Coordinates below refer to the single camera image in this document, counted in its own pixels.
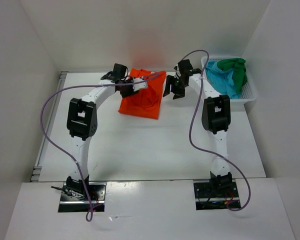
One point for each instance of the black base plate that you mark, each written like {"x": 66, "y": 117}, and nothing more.
{"x": 73, "y": 202}
{"x": 207, "y": 199}

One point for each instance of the white plastic basket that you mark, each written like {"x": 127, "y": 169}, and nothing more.
{"x": 249, "y": 91}

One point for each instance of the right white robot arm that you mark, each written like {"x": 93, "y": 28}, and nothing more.
{"x": 215, "y": 119}

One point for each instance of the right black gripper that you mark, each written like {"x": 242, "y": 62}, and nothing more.
{"x": 178, "y": 94}

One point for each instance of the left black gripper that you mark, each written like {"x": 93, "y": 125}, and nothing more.
{"x": 124, "y": 94}

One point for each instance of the green t-shirt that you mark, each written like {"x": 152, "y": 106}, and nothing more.
{"x": 238, "y": 68}

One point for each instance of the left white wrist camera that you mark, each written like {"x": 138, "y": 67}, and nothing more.
{"x": 139, "y": 84}

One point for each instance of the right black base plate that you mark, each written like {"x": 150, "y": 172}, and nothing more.
{"x": 207, "y": 199}

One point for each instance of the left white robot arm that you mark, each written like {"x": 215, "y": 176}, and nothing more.
{"x": 82, "y": 122}

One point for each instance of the orange t-shirt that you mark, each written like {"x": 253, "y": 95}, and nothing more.
{"x": 147, "y": 102}

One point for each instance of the light blue t-shirt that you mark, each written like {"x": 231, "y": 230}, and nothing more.
{"x": 221, "y": 81}

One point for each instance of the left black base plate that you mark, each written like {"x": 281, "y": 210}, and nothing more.
{"x": 73, "y": 202}

